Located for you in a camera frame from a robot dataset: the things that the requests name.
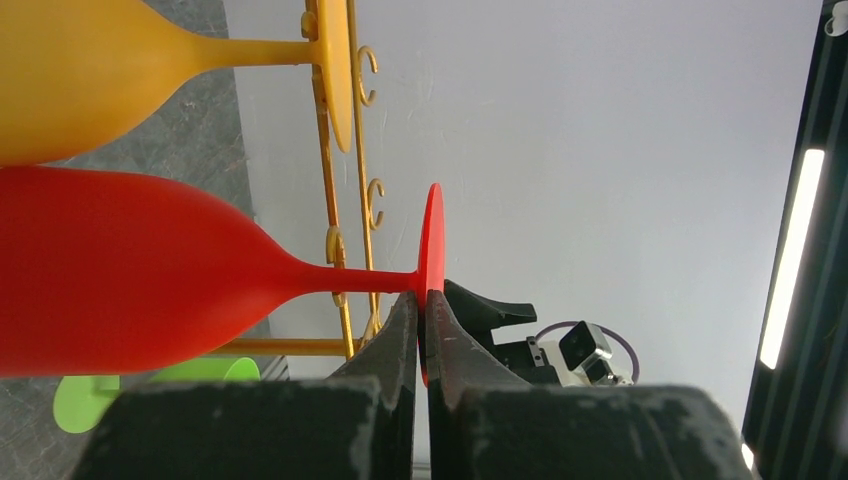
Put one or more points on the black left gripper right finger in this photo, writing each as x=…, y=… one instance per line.
x=485, y=422

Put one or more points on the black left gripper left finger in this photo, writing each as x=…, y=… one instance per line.
x=355, y=424

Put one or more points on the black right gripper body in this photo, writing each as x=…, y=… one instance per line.
x=525, y=359

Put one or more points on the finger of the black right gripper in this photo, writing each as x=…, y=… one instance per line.
x=477, y=313

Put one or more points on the red plastic wine glass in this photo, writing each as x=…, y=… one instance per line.
x=120, y=273

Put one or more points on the yellow plastic wine glass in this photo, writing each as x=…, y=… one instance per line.
x=76, y=75

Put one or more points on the green plastic wine glass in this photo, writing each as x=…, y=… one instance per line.
x=80, y=401

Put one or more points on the gold wire wine glass rack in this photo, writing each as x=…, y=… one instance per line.
x=331, y=199

